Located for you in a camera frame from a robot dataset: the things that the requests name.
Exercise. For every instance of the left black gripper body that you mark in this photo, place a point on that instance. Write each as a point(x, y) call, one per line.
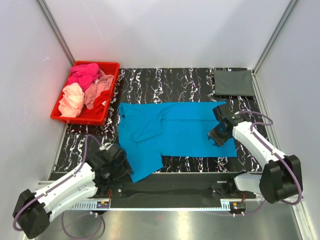
point(119, 169)

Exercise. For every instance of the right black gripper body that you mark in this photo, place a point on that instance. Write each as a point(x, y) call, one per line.
point(217, 136)

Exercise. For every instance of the blue t shirt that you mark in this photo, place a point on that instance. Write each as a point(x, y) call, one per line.
point(147, 132)

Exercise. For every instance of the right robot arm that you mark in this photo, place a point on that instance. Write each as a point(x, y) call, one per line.
point(281, 177)

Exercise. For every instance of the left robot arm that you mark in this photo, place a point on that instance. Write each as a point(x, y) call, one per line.
point(93, 178)

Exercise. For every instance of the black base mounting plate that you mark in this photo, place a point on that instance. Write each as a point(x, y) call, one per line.
point(172, 190)

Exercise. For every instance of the folded dark grey t shirt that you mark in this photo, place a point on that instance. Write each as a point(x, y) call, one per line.
point(234, 83)

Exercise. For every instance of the red t shirt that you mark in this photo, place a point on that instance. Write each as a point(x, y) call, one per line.
point(95, 109)

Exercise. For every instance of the peach t shirt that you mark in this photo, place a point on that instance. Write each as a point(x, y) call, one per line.
point(72, 102)

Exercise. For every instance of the dusty pink t shirt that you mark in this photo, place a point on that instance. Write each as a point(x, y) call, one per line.
point(100, 85)

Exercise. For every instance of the hot pink t shirt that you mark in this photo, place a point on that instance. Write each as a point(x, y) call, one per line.
point(84, 75)

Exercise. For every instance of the red plastic bin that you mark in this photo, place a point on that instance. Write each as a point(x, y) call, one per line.
point(105, 68)

